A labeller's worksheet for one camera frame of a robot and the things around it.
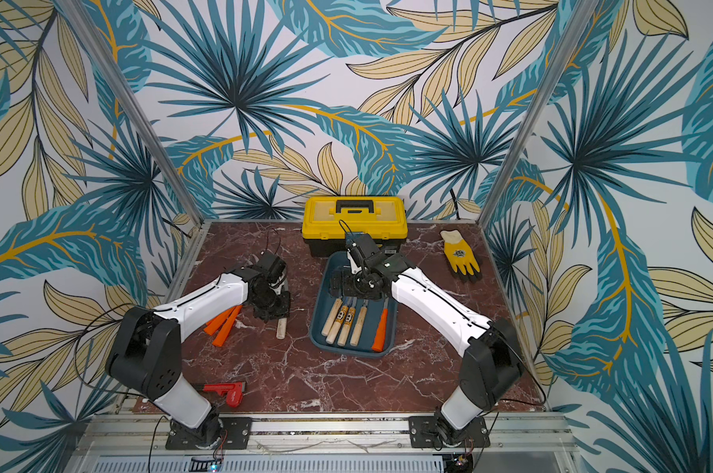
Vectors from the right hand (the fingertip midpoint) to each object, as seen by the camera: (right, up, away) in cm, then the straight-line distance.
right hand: (343, 289), depth 81 cm
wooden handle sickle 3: (0, -13, +9) cm, 15 cm away
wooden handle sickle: (-4, -10, +11) cm, 16 cm away
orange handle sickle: (+11, -15, +7) cm, 20 cm away
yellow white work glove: (+41, +9, +26) cm, 49 cm away
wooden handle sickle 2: (-3, -13, +9) cm, 16 cm away
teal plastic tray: (-6, -7, +14) cm, 17 cm away
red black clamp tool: (-29, -27, -3) cm, 40 cm away
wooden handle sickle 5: (-18, -11, +4) cm, 21 cm away
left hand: (-17, -9, +6) cm, 21 cm away
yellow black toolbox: (-7, +20, +17) cm, 27 cm away
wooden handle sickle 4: (+4, -13, +9) cm, 17 cm away
